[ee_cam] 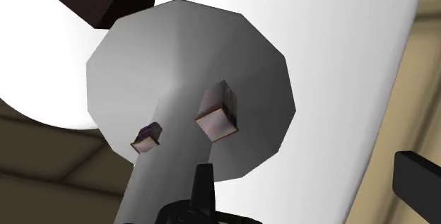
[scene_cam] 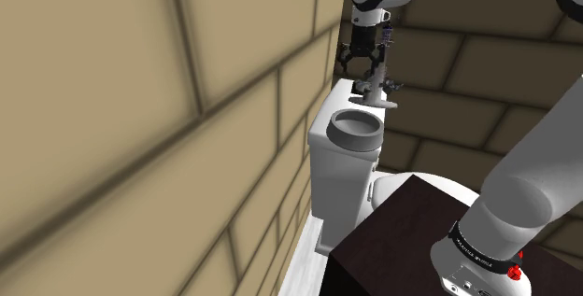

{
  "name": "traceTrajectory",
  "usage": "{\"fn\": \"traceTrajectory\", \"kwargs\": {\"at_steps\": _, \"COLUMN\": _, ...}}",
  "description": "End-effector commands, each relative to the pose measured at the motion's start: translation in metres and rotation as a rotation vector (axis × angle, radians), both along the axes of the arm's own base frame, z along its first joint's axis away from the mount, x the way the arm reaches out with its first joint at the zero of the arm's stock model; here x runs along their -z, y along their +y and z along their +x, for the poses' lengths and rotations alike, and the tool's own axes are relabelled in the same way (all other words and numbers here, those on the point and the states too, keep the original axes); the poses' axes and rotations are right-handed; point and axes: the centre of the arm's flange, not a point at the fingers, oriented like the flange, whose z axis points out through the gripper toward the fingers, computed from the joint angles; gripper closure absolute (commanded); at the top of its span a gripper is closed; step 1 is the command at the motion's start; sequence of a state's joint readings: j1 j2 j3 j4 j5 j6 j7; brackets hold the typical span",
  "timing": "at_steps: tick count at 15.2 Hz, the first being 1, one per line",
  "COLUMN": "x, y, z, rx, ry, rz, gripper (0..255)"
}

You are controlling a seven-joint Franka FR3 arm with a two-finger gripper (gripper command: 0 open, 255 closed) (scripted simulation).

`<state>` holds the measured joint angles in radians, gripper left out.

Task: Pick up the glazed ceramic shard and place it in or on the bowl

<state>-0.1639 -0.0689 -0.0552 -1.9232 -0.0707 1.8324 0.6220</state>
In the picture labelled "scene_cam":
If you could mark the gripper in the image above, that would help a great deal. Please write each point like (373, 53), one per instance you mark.
(363, 40)

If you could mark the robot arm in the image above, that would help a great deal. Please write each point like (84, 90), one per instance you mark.
(519, 181)

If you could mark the grey figure on round base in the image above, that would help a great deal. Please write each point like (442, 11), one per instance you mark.
(375, 97)

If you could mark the grey bowl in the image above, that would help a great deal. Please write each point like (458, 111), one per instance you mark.
(355, 133)

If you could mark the dark robot stand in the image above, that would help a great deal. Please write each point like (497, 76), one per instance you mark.
(391, 245)

